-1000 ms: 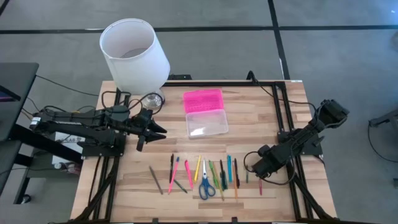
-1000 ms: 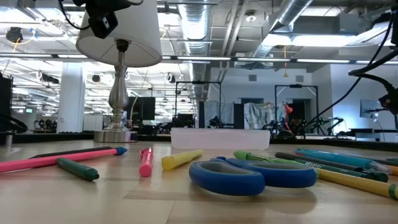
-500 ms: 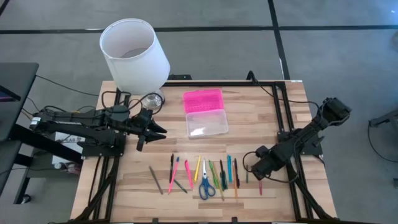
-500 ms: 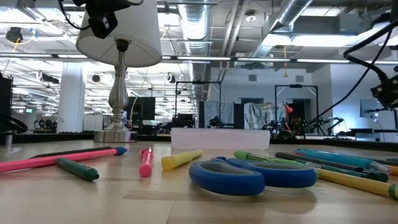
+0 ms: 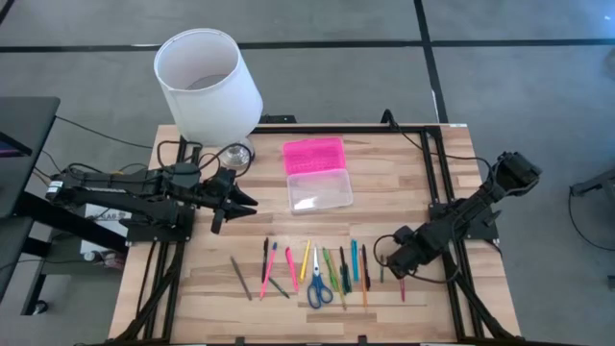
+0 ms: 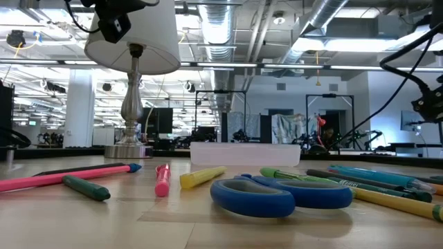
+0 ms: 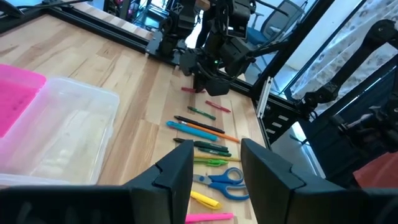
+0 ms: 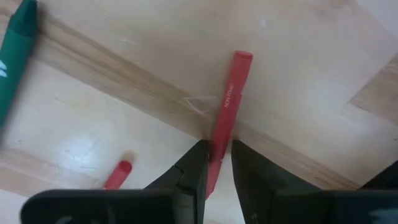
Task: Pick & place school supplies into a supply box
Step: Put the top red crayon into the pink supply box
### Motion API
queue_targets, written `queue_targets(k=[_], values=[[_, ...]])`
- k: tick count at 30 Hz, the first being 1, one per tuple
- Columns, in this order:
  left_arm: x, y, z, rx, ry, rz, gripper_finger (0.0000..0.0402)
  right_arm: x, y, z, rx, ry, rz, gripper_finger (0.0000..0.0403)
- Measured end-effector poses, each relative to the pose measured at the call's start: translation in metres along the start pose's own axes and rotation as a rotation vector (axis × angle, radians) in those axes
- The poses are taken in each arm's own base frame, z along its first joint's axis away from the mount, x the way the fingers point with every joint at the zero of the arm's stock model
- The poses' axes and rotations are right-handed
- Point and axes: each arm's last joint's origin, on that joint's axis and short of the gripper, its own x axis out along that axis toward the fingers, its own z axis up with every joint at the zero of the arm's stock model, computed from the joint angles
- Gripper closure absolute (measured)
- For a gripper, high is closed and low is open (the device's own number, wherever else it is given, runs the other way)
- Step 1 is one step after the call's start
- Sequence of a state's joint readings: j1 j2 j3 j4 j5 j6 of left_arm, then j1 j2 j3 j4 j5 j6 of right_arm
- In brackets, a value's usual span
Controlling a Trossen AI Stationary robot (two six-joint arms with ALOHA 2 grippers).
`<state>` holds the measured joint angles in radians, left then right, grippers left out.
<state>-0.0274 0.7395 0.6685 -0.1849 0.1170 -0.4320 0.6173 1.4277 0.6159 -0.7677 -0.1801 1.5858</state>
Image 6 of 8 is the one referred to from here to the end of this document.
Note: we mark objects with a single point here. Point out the black pencil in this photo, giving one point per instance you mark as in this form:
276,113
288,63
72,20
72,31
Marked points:
79,169

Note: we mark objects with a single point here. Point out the pink highlighter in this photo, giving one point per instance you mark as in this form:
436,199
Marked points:
162,183

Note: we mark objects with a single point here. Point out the green crayon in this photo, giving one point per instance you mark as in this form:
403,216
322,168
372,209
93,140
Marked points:
86,188

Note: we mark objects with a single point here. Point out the pink pencil with blue tip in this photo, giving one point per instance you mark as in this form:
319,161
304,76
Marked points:
52,180

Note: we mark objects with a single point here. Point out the yellow highlighter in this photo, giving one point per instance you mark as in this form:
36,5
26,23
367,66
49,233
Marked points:
200,177

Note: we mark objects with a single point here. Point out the clear box with pink lid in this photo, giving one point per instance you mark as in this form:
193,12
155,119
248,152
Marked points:
242,155

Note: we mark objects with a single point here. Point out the light green pen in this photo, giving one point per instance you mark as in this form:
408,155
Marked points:
277,173

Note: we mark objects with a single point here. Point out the dark grey marker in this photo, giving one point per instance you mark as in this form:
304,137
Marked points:
332,174

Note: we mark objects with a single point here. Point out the teal pen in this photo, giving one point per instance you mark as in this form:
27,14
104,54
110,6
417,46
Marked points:
373,175

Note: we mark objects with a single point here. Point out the dark green marker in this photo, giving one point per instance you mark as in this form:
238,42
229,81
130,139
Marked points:
380,189

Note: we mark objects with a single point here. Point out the yellow pencil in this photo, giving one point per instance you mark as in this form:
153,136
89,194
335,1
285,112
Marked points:
398,203

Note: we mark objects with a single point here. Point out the black pen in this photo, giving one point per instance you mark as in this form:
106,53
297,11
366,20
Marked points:
436,180

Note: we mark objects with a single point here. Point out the black background robot arm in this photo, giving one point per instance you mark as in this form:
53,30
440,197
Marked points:
372,135

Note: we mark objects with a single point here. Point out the white shade silver table lamp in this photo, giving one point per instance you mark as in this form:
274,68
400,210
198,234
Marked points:
155,45

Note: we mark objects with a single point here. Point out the black ceiling fixture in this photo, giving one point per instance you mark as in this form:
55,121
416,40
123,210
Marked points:
15,38

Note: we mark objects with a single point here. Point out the white pillar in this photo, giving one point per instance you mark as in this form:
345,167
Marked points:
79,110

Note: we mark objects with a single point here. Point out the black monitor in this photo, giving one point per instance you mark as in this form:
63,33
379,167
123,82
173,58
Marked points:
162,121

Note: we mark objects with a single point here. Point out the white cabinet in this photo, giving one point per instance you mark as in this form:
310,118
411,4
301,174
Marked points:
104,136

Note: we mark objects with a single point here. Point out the pale draped sheet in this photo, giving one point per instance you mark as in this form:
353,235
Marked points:
287,128
242,122

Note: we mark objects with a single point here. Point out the red object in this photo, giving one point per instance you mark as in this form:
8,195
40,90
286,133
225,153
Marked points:
321,121

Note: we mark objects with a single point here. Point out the person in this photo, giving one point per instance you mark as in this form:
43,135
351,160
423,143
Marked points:
328,134

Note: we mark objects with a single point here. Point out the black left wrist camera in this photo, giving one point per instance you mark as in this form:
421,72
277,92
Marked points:
114,29

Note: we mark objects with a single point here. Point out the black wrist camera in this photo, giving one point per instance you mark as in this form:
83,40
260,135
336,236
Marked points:
114,29
429,103

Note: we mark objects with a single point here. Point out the silver ventilation duct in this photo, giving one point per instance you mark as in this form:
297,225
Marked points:
325,14
218,27

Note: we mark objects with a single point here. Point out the small grey metal post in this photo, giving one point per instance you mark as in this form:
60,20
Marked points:
9,155

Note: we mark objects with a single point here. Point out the black aluminium table frame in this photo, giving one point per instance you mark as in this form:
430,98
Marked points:
380,159

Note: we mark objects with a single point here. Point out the pale wall monitor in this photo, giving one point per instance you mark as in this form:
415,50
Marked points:
406,121

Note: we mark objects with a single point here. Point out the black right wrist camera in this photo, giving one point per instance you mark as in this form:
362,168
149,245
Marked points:
429,103

